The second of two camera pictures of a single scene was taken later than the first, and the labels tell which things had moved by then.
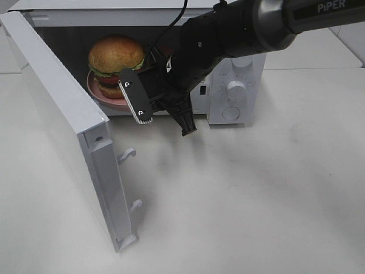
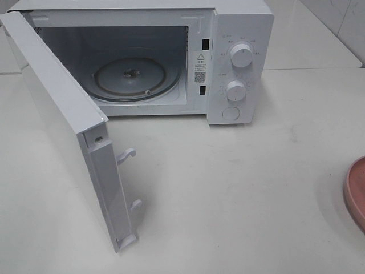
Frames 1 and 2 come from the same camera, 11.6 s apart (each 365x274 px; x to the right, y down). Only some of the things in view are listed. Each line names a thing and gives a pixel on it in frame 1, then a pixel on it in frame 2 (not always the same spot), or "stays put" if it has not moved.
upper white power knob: [242, 61] stays put
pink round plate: [114, 103] to [354, 191]
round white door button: [231, 113] stays put
